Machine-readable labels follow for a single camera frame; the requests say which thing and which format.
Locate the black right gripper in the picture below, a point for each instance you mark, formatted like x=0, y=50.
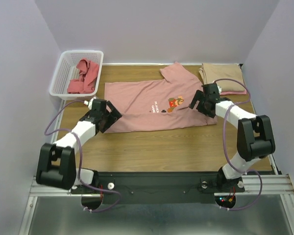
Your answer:
x=203, y=104

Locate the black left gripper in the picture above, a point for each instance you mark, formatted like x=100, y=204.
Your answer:
x=114, y=115

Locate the pink printed t shirt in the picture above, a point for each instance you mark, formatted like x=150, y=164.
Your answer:
x=157, y=105

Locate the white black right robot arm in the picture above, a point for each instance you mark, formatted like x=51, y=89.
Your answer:
x=255, y=138

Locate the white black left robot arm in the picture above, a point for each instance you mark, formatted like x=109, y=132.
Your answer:
x=56, y=165

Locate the folded beige t shirt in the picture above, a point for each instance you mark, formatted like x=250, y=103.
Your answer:
x=211, y=72

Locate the folded pink t shirt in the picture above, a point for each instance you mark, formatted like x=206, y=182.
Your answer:
x=228, y=88

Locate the crumpled red t shirt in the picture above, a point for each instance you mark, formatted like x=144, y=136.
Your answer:
x=85, y=83

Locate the white plastic basket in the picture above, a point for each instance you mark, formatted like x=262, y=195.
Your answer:
x=66, y=70

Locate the white round knob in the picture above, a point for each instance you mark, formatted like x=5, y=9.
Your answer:
x=110, y=186

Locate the silver round knob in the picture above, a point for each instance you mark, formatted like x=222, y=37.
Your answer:
x=204, y=185

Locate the circuit board with leds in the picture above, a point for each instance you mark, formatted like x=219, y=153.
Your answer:
x=226, y=201

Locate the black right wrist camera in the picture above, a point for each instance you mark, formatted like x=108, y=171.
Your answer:
x=211, y=90

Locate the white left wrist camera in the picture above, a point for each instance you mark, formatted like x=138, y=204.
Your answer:
x=92, y=102

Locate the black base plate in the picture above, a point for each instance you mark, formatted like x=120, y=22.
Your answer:
x=154, y=188

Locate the aluminium frame rail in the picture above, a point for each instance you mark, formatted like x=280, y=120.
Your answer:
x=255, y=183

